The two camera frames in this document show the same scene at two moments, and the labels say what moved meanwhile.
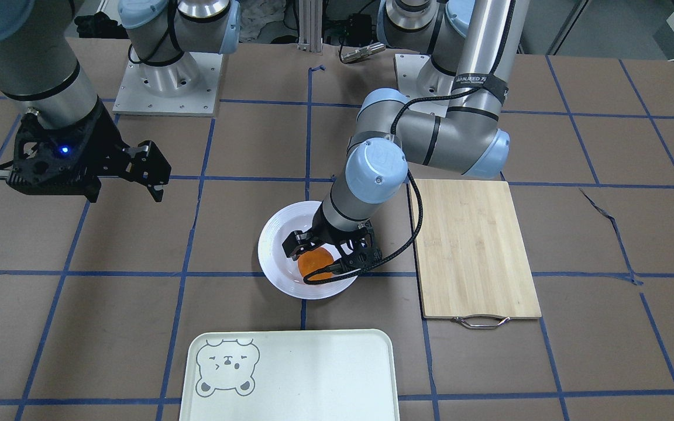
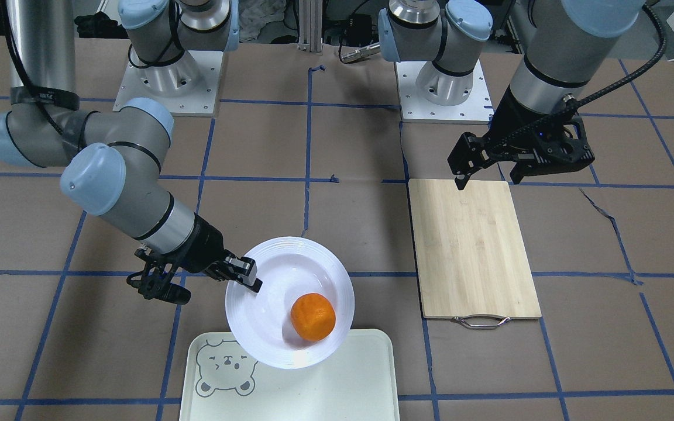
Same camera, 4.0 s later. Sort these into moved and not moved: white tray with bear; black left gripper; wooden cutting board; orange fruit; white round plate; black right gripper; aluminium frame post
Moved: black left gripper; white round plate; orange fruit; black right gripper
Not moved: white tray with bear; aluminium frame post; wooden cutting board
